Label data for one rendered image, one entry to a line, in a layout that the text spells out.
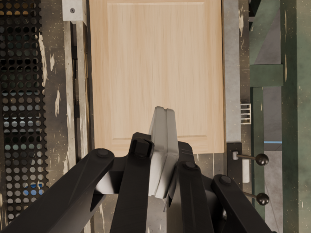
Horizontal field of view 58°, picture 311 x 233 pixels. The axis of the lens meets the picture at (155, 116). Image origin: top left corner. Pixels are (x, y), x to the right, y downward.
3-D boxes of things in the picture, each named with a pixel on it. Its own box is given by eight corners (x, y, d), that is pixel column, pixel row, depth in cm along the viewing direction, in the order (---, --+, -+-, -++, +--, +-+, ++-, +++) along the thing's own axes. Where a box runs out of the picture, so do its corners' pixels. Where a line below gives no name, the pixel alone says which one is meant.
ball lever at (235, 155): (236, 148, 95) (271, 153, 84) (236, 159, 95) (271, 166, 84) (228, 149, 93) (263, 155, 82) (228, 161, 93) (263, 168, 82)
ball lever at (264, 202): (236, 183, 95) (271, 193, 84) (237, 194, 95) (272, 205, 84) (228, 185, 93) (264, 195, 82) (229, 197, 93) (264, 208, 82)
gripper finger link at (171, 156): (165, 152, 15) (179, 155, 15) (165, 107, 21) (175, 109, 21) (152, 198, 16) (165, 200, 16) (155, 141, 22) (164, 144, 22)
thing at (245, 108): (247, 103, 98) (251, 103, 95) (247, 123, 98) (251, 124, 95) (236, 103, 97) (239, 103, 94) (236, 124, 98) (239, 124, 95)
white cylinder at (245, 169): (247, 180, 99) (246, 157, 98) (251, 182, 96) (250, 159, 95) (239, 180, 98) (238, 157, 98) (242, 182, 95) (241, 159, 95)
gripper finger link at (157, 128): (152, 198, 16) (139, 195, 16) (155, 141, 22) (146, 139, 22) (165, 152, 15) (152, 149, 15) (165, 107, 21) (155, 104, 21)
